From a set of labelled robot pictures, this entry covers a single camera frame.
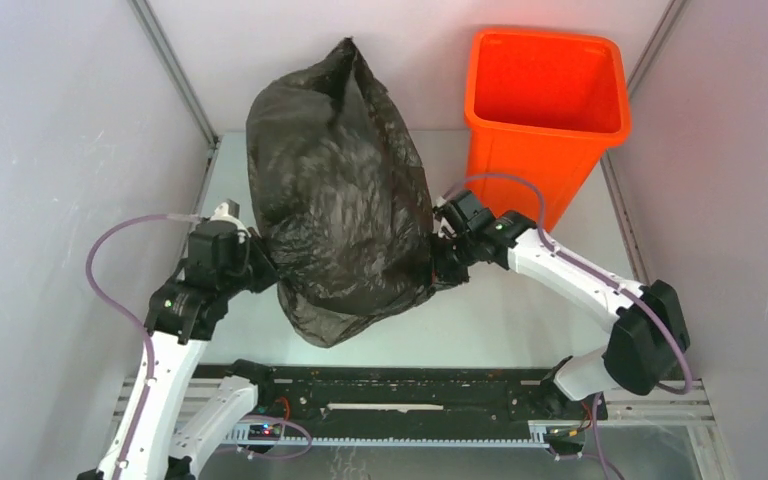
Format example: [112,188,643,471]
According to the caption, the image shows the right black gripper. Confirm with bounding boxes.
[421,229,481,293]

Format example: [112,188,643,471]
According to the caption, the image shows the black plastic trash bag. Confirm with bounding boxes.
[245,38,434,348]

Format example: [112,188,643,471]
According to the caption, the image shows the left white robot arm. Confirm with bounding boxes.
[79,213,277,479]

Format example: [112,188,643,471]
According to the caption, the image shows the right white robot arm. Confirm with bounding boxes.
[433,190,689,418]

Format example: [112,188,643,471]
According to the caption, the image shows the orange plastic trash bin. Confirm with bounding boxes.
[464,27,632,230]

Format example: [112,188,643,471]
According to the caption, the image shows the small electronics board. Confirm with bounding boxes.
[246,423,283,441]

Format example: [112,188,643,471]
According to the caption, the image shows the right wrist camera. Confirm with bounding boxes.
[433,197,457,239]

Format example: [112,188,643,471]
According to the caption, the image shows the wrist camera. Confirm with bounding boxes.
[433,197,457,239]
[210,200,243,228]

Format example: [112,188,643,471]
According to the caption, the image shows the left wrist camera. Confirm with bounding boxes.
[210,200,243,228]

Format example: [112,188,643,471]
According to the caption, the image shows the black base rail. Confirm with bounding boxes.
[225,360,607,440]

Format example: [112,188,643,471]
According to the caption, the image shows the white cable duct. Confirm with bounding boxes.
[220,423,549,448]

